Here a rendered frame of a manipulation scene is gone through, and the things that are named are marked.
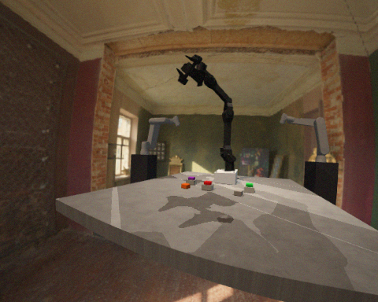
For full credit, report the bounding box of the green button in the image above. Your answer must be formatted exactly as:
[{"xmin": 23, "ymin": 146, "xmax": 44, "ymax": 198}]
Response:
[{"xmin": 243, "ymin": 183, "xmax": 254, "ymax": 193}]

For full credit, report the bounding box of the red button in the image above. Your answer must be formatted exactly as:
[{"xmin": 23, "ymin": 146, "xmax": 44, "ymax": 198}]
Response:
[{"xmin": 202, "ymin": 181, "xmax": 214, "ymax": 191}]

